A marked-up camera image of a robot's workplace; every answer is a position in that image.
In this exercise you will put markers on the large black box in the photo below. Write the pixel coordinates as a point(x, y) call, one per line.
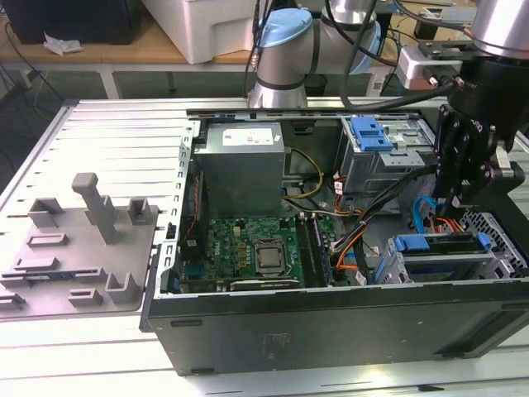
point(70, 20)

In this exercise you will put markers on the large white box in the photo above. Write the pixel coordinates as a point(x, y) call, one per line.
point(206, 29)

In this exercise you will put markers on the metal disk bay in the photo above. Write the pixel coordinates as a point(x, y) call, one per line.
point(446, 258)

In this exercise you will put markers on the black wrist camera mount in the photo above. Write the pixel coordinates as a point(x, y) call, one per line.
point(510, 178)

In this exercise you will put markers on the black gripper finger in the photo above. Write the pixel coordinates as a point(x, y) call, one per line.
point(475, 182)
point(448, 157)

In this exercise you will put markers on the black graphics card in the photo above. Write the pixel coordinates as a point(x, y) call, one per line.
point(264, 284)

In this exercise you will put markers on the grey power supply unit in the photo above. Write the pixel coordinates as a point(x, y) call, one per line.
point(239, 178)

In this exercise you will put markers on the black RAM slot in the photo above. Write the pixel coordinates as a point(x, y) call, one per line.
point(310, 252)

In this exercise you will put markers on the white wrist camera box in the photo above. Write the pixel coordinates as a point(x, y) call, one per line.
point(417, 68)

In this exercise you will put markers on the green motherboard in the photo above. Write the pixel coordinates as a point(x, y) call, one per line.
point(231, 240)

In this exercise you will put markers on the silver CPU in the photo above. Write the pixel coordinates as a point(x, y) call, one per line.
point(270, 258)

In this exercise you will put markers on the installed RAM stick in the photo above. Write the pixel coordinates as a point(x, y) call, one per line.
point(323, 252)

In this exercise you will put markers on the black PC case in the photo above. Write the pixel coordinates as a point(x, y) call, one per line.
point(330, 331)

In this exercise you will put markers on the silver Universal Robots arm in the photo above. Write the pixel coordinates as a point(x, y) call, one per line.
point(285, 54)

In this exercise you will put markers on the hard disk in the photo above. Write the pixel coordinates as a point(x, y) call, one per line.
point(413, 244)

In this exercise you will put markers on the metal drive cage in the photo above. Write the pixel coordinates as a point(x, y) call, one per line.
point(372, 173)

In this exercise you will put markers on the blue drive cage latch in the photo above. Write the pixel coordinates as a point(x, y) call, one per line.
point(372, 134)

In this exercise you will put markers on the grey parts rack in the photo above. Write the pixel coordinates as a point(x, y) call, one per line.
point(82, 264)

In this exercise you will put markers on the small black box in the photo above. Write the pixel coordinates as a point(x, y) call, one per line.
point(422, 28)

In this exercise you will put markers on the wooden desk with clutter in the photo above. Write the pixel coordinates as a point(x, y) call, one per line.
point(405, 25)

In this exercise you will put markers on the crumpled white paper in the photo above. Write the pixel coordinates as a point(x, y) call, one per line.
point(62, 44)

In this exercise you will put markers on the CPU socket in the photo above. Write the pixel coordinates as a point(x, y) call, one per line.
point(256, 271)

